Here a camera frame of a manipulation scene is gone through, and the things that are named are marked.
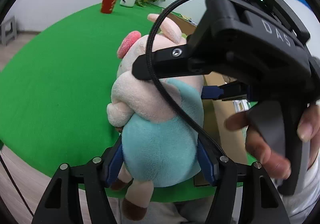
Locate red cup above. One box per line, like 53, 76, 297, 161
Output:
101, 0, 118, 14

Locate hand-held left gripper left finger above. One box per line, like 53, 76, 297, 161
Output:
31, 139, 124, 224

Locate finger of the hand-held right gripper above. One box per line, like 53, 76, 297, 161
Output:
132, 45, 192, 81
201, 82, 249, 102

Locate green table cloth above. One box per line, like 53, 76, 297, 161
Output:
0, 2, 253, 203

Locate grey stool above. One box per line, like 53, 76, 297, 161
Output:
0, 15, 18, 46

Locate long cardboard box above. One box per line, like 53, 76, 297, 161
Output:
172, 12, 249, 187

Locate pink and teal plush pig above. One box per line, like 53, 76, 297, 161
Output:
107, 13, 204, 214

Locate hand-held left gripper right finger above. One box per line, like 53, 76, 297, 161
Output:
197, 136, 293, 224

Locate person's right hand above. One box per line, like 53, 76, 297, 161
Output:
224, 103, 320, 180

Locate black braided cable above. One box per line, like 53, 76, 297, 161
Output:
149, 0, 250, 158
0, 153, 34, 217

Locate white and green medicine box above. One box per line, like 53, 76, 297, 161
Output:
232, 100, 250, 112

